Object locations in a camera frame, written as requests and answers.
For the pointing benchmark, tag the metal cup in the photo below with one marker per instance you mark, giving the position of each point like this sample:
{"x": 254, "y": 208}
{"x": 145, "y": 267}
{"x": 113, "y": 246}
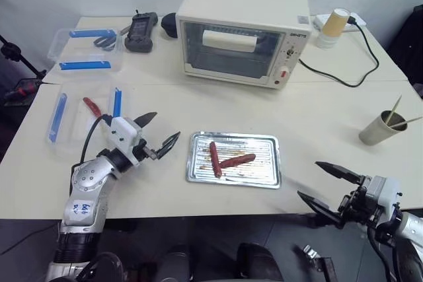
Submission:
{"x": 380, "y": 131}

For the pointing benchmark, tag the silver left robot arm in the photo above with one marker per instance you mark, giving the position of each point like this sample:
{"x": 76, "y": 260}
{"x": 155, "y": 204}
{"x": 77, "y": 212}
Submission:
{"x": 84, "y": 179}

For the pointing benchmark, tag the white power strip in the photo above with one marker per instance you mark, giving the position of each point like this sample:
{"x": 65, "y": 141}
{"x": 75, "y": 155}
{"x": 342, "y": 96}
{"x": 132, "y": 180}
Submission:
{"x": 358, "y": 24}

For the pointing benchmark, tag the clear box with blue clips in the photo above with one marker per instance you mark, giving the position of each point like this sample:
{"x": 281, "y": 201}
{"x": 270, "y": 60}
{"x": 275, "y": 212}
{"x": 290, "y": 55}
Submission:
{"x": 71, "y": 120}

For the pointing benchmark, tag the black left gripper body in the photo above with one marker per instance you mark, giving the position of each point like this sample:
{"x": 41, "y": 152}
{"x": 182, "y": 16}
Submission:
{"x": 142, "y": 151}

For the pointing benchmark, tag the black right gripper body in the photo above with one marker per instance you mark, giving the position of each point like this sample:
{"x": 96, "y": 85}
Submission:
{"x": 358, "y": 207}

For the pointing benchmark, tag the black item in clear box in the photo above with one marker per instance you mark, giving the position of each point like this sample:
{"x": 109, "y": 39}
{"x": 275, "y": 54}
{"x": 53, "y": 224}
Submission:
{"x": 104, "y": 43}

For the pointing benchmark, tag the black rounded case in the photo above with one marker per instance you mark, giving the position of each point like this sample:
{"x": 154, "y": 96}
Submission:
{"x": 169, "y": 24}

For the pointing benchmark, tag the silver metal baking tray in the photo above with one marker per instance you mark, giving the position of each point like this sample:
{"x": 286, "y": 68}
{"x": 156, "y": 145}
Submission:
{"x": 261, "y": 163}

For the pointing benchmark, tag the metal clamp bracket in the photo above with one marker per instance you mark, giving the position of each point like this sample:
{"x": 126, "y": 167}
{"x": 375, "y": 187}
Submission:
{"x": 317, "y": 259}

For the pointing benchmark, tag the dark rounded shape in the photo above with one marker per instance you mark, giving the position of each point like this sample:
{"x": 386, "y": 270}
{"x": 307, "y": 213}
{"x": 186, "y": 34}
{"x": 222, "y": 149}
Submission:
{"x": 259, "y": 263}
{"x": 105, "y": 267}
{"x": 175, "y": 267}

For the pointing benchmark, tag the black tripod stand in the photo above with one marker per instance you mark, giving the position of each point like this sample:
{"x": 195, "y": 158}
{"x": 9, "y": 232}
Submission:
{"x": 15, "y": 53}

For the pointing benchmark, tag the clear box with black item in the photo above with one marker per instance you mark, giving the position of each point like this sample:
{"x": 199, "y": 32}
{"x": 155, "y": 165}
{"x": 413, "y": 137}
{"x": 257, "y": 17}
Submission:
{"x": 69, "y": 49}

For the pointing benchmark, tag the black handheld remote controller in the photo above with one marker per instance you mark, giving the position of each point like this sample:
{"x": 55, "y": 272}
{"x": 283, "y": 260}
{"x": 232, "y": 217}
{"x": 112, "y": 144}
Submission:
{"x": 140, "y": 32}

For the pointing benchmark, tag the black chair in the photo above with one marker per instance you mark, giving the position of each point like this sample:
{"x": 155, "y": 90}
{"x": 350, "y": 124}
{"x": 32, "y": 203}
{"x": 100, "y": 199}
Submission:
{"x": 408, "y": 54}

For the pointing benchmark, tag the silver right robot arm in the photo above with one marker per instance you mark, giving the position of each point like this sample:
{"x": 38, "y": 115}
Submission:
{"x": 409, "y": 229}

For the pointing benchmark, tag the white toaster oven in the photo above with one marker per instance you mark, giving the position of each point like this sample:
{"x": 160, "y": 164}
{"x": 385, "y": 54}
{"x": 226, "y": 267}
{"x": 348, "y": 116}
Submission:
{"x": 244, "y": 8}

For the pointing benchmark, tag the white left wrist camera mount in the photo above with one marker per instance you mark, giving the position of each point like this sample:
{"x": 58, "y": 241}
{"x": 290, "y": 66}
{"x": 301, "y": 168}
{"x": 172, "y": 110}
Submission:
{"x": 123, "y": 134}

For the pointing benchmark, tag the red sausage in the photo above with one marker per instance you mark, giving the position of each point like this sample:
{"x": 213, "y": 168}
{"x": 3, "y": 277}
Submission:
{"x": 92, "y": 106}
{"x": 215, "y": 160}
{"x": 239, "y": 160}

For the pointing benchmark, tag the red and black tool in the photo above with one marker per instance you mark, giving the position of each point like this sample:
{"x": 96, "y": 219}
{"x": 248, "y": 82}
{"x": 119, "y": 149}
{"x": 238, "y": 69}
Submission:
{"x": 21, "y": 90}

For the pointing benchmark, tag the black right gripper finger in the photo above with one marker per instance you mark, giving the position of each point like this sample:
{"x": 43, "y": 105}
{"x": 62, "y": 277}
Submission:
{"x": 340, "y": 171}
{"x": 322, "y": 209}

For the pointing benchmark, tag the white paper cup stack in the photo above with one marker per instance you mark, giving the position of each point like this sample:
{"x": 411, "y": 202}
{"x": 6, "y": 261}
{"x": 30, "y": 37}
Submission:
{"x": 326, "y": 41}

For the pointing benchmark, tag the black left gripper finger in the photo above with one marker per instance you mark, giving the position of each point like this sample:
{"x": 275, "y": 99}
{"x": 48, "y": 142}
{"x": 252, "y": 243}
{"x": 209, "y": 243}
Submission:
{"x": 167, "y": 146}
{"x": 146, "y": 118}

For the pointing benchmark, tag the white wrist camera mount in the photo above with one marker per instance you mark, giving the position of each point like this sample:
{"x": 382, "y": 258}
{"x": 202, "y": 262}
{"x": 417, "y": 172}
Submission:
{"x": 123, "y": 134}
{"x": 390, "y": 193}

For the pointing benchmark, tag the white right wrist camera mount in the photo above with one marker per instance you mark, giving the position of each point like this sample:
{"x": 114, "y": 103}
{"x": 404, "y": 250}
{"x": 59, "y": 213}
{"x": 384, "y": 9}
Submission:
{"x": 390, "y": 193}

